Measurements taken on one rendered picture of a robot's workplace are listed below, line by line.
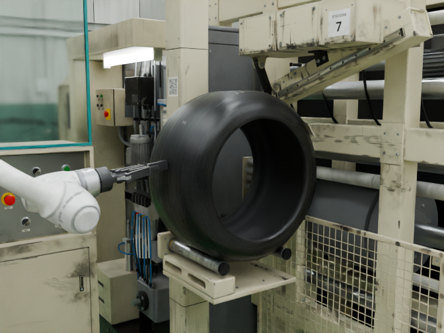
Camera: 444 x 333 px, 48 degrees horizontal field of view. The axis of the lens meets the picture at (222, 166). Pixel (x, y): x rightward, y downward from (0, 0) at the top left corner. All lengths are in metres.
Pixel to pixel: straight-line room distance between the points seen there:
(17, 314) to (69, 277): 0.24
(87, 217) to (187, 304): 0.94
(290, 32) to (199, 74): 0.40
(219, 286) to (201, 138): 0.50
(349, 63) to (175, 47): 0.66
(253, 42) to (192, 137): 0.59
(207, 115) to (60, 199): 0.55
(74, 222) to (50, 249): 0.89
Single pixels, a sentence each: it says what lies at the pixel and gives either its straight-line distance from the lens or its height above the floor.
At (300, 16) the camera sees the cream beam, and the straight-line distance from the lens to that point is 1.80.
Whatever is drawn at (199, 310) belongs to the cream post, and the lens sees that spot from 2.14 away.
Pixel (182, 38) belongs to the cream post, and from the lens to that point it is 1.94.
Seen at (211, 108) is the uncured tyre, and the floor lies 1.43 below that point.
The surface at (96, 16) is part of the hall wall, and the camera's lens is 11.09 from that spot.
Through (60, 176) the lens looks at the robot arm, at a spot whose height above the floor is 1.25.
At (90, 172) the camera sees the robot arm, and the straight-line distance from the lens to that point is 1.46.
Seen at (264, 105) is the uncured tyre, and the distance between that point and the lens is 1.65.
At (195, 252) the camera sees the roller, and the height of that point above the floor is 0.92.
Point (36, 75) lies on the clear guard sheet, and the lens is 2.08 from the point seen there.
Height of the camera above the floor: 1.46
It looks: 8 degrees down
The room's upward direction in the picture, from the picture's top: straight up
